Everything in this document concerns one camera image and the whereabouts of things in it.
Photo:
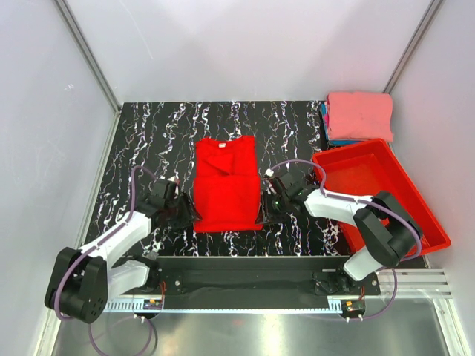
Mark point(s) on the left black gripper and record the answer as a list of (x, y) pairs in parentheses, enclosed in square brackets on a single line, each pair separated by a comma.
[(184, 211)]

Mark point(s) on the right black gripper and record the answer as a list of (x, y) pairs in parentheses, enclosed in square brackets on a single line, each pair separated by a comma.
[(270, 208)]

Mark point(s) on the red t shirt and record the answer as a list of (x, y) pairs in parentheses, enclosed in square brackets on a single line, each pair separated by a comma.
[(227, 186)]

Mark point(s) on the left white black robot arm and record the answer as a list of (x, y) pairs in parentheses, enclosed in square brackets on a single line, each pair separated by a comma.
[(97, 259)]

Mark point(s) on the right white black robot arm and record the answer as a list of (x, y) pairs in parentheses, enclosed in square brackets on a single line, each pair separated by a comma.
[(389, 232)]

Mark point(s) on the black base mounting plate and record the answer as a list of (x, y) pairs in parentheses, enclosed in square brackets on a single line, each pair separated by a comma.
[(185, 275)]

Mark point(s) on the black marble pattern mat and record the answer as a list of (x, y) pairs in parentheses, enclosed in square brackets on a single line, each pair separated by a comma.
[(157, 139)]

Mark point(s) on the grey slotted cable duct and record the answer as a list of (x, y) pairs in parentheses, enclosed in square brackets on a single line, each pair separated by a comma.
[(176, 305)]

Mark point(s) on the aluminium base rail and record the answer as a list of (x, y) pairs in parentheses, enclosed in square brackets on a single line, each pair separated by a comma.
[(404, 283)]

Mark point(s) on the left aluminium frame post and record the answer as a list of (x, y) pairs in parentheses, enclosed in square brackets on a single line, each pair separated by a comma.
[(81, 42)]

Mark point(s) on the aluminium frame post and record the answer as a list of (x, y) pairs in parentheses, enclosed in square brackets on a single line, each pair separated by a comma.
[(81, 42), (416, 39)]

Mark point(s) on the right aluminium frame post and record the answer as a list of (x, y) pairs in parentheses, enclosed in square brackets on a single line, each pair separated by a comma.
[(416, 39)]

